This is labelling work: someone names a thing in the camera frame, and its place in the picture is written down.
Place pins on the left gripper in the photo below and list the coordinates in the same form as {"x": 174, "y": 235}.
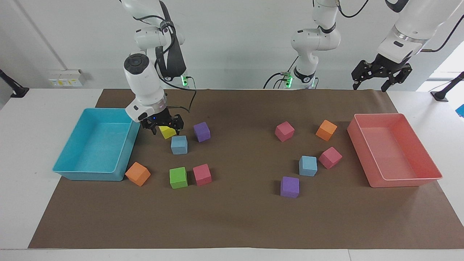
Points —
{"x": 391, "y": 63}

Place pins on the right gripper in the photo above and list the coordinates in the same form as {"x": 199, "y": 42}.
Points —
{"x": 158, "y": 116}

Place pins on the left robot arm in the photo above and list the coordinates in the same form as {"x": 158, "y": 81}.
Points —
{"x": 313, "y": 40}

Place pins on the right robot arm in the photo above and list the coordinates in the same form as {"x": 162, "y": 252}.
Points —
{"x": 143, "y": 78}

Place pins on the yellow foam block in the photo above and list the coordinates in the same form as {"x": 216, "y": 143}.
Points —
{"x": 167, "y": 132}

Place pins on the blue foam block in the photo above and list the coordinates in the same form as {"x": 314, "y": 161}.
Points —
{"x": 179, "y": 145}
{"x": 307, "y": 166}

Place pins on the purple foam block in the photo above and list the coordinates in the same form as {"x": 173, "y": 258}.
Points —
{"x": 202, "y": 132}
{"x": 289, "y": 187}

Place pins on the green foam block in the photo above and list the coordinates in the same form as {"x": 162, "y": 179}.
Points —
{"x": 178, "y": 178}

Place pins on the orange foam block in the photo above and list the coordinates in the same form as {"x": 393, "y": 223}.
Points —
{"x": 326, "y": 130}
{"x": 137, "y": 174}

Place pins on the pink foam block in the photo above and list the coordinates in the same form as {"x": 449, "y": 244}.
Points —
{"x": 202, "y": 175}
{"x": 330, "y": 158}
{"x": 284, "y": 131}

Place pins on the black stand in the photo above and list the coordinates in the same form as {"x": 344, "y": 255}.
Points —
{"x": 444, "y": 92}
{"x": 14, "y": 88}

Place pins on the pink plastic bin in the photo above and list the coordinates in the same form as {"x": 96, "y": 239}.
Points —
{"x": 429, "y": 163}

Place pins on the blue plastic bin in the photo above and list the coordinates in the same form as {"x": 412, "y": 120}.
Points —
{"x": 72, "y": 170}

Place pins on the white wall socket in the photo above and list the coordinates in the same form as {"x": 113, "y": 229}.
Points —
{"x": 67, "y": 78}

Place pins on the white wall conduit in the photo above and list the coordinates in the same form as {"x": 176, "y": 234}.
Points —
{"x": 43, "y": 36}

